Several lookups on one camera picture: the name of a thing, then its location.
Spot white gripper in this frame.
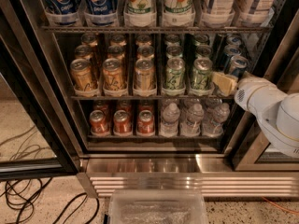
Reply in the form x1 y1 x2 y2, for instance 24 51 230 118
212 71 287 116

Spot red bull can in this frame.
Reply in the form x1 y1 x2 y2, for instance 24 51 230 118
218 45 241 70
226 35 243 47
227 55 249 78

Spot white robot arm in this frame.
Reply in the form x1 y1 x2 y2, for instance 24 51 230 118
212 72 299 159

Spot front right green LaCroix can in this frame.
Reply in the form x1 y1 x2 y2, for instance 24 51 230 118
191 58 212 91

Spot green lacroix can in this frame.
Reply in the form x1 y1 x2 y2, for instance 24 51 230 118
191 58 212 91
164 57 185 90

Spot second-row right green can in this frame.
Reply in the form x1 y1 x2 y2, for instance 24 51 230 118
195 45 213 58

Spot second-row green can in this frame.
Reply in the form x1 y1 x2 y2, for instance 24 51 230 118
166 45 183 59
195 45 213 58

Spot front left green LaCroix can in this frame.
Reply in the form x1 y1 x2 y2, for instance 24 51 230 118
164 57 185 90

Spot second-row left green can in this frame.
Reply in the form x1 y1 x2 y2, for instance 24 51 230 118
166 45 183 59

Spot front right orange LaCroix can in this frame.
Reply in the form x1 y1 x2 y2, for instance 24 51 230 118
135 59 155 91

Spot orange lacroix can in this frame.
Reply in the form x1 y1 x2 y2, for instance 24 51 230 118
135 59 155 91
70 59 97 91
103 58 125 91

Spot second-row right orange can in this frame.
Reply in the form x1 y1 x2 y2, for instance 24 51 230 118
137 45 155 60

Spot second-row orange can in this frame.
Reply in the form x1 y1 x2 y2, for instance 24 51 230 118
107 45 125 60
137 45 155 60
74 45 93 60

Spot right red soda can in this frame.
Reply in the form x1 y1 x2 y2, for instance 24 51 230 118
137 110 154 134

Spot red soda can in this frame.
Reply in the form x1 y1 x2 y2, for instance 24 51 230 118
137 110 154 134
89 110 109 133
113 110 132 133

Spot stainless fridge base grille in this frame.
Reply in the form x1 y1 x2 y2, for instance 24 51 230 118
77 155 299 198

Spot front middle orange LaCroix can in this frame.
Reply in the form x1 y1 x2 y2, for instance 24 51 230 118
103 58 125 91

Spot middle red soda can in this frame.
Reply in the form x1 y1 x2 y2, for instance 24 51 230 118
113 110 132 133

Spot second-row middle orange can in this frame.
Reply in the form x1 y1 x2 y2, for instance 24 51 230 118
107 45 125 60

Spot left red soda can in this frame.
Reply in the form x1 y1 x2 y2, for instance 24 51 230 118
89 110 109 133

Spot front left orange LaCroix can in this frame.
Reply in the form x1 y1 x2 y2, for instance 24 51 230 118
70 59 97 91

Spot second-row left orange can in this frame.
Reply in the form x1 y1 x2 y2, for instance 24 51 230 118
74 45 93 60

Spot left glass fridge door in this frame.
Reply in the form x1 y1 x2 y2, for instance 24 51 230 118
0 0 82 181

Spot right water bottle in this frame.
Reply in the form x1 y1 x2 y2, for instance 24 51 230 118
202 103 230 138

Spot water bottle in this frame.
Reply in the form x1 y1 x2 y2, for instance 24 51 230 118
202 103 230 138
180 104 204 137
160 103 180 137

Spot middle water bottle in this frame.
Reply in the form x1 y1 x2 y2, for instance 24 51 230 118
180 104 204 137

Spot left white labelled bottle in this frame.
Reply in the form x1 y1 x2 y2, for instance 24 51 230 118
201 0 235 28

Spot white labelled bottle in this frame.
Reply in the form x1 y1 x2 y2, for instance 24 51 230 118
201 0 235 28
235 0 274 27

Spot right white labelled bottle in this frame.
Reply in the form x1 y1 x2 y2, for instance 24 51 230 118
235 0 274 27

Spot left water bottle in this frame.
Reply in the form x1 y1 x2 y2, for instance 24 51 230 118
160 103 180 137

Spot right 7up bottle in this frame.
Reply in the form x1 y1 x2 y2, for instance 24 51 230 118
163 0 194 26

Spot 7up bottle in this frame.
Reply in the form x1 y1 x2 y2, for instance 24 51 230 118
124 0 156 27
163 0 194 26

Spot left 7up bottle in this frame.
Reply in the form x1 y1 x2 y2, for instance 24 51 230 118
124 0 156 27

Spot right Pepsi bottle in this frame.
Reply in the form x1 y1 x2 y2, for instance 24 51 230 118
85 0 117 26

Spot pepsi bottle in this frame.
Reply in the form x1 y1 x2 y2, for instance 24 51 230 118
45 0 79 25
85 0 117 26

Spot clear plastic bin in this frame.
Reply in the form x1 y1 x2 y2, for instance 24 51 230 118
108 189 208 224

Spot left Pepsi bottle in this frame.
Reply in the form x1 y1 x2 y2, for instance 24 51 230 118
45 0 79 25

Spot orange cable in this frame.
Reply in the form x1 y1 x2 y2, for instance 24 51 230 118
261 196 299 217

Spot black floor cables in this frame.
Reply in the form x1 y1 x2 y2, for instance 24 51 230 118
0 124 101 224

